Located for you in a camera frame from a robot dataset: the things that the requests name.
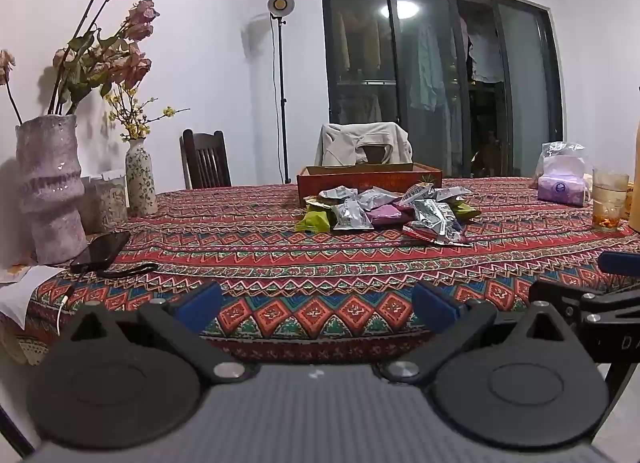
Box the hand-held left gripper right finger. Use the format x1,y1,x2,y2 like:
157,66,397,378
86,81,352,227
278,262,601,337
382,280,566,385

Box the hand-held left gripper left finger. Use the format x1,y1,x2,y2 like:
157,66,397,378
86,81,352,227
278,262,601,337
65,282,251,385

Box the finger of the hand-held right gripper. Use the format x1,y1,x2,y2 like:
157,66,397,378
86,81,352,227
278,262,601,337
598,250,640,275
529,279,601,314

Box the pile of assorted snack packets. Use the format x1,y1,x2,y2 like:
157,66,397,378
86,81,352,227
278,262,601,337
295,183,482,247

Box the red cardboard box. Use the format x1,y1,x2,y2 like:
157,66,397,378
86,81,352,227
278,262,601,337
296,162,443,205

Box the glass cup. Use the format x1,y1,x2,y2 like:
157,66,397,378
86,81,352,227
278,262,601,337
592,169,630,233

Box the flat red snack packet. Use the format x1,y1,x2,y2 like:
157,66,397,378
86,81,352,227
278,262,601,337
402,226,473,247

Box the large silver snack packet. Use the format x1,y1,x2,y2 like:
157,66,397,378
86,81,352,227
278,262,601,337
410,198,468,244

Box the purple tissue pack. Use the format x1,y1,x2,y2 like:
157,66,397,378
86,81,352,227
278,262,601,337
537,156,592,207

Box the patterned red tablecloth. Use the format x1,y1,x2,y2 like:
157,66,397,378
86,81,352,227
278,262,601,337
22,176,640,366

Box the black smartphone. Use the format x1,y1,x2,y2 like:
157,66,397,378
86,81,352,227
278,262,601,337
70,230,132,274

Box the clear plastic bag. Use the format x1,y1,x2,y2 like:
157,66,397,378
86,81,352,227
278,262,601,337
537,142,586,179

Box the glass storage jar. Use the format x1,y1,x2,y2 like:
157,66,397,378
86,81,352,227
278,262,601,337
80,170,128,235

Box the small floral ceramic vase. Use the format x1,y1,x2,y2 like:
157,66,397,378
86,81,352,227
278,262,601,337
125,139,158,217

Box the dark wooden chair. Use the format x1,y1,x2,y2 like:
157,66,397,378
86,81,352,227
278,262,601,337
180,129,232,190

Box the wooden chair under jacket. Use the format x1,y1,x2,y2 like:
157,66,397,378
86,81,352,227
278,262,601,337
360,143,393,165

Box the white paper sheet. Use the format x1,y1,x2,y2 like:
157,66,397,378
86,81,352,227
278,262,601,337
0,265,66,329

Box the beige jacket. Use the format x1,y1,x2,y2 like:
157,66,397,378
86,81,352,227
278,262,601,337
315,122,413,167

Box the sliding glass door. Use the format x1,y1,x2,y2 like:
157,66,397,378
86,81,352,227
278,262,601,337
321,0,565,179

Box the large mottled purple vase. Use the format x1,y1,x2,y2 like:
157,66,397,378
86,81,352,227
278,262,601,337
15,114,88,265

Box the yellow flower branches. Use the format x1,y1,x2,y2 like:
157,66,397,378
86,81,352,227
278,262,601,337
102,83,191,141

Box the row of hanging clothes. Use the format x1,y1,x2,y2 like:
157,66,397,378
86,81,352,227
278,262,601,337
335,8,506,114

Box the dried pink rose bouquet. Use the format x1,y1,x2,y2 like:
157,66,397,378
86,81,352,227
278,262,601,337
0,0,155,126

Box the floor lamp on stand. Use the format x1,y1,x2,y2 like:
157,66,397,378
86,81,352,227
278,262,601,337
266,0,296,185

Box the white charging cable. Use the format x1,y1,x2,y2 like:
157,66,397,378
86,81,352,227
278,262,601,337
56,293,72,339

